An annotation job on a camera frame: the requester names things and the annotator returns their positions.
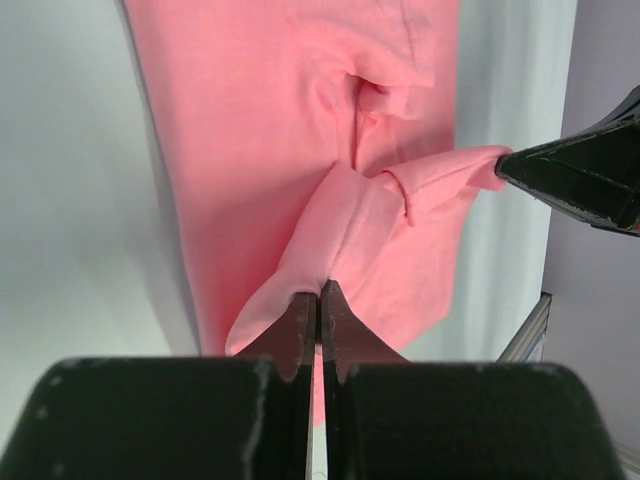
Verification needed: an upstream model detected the pink t shirt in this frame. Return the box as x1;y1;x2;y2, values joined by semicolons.
119;0;511;357

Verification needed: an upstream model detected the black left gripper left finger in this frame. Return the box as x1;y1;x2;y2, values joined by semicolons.
1;293;317;479

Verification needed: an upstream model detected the right aluminium corner post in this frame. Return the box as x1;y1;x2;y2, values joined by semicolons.
497;292;552;362

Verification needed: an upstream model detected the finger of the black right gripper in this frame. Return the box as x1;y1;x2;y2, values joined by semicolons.
495;124;639;237
577;85;640;137

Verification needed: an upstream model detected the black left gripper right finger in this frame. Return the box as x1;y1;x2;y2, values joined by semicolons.
319;281;624;479

